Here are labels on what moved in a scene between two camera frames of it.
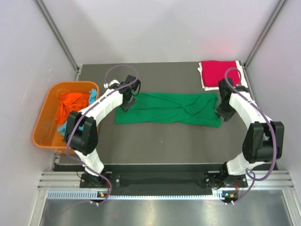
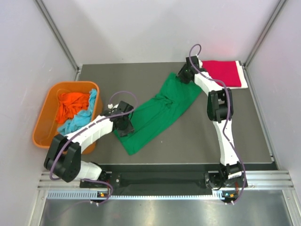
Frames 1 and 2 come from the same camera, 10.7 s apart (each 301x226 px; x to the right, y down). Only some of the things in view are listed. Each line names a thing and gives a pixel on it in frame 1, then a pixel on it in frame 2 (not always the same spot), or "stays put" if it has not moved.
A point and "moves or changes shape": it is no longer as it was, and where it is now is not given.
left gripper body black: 125,106 to 126,127
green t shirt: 193,109 moves or changes shape
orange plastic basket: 46,134 stays put
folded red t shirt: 213,71 stays put
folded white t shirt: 244,82 stays put
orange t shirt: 70,102 stays put
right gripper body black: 225,110 to 182,74
